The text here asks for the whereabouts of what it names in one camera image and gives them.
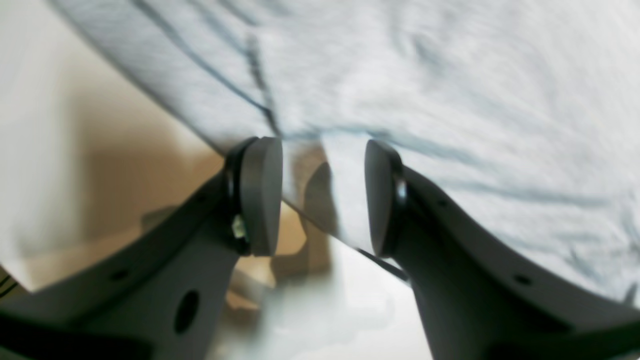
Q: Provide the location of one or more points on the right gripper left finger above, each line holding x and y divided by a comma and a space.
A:
159, 298

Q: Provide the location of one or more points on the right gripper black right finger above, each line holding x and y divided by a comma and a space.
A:
477, 298

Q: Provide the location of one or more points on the grey T-shirt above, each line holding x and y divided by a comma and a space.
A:
525, 112

